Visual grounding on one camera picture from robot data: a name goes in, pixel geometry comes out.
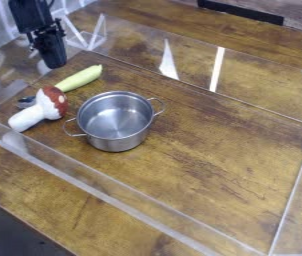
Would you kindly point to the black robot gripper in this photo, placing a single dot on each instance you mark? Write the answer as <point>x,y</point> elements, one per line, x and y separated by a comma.
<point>43,29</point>

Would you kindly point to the plush red white mushroom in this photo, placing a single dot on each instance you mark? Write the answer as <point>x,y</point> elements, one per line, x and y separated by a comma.
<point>50,107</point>

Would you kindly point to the small stainless steel pot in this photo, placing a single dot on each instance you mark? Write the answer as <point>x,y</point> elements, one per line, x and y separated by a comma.
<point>115,120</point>

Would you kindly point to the black bar in background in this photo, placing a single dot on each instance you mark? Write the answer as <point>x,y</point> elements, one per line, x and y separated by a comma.
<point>241,12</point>

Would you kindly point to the clear acrylic enclosure wall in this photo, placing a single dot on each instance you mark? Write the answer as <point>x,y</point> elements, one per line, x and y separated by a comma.
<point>211,187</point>

